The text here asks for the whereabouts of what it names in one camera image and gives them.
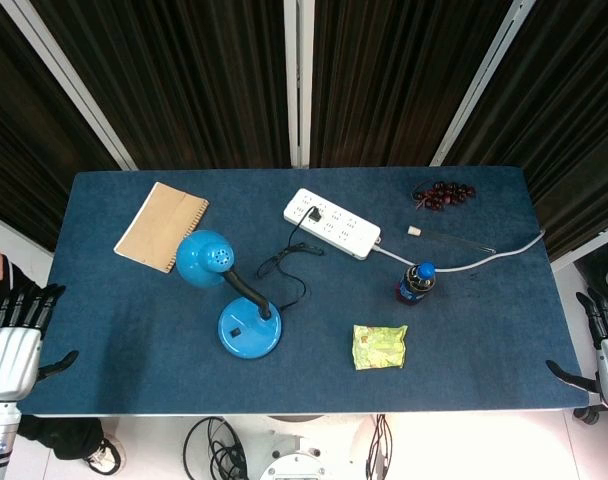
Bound pen with white cap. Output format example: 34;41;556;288
407;225;497;255

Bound yellow green snack packet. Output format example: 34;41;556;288
351;324;409;372

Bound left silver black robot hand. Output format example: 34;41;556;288
0;283;80;403

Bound white partition frame post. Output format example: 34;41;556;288
282;0;316;169
429;0;536;168
0;0;138;172

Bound black white sneaker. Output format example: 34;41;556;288
83;435;127;476

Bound brown spiral notebook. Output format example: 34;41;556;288
113;181;210;275

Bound blue cap soda bottle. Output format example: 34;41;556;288
394;261;437;306

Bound blue felt table mat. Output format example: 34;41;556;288
17;166;591;417

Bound black cable bundle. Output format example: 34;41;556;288
365;413;394;480

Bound black floor cables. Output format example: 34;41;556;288
182;416;249;480

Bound white power strip cable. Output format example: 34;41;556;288
373;229;547;274

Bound blue desk lamp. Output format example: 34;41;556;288
175;229;283;360

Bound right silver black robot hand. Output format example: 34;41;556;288
545;287;608;415

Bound black lamp power cord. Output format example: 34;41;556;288
256;205;325;312

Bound white power strip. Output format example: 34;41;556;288
283;187;382;261

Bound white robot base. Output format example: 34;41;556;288
243;417;365;480

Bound dark red bead bracelet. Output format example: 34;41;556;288
411;180;477;213

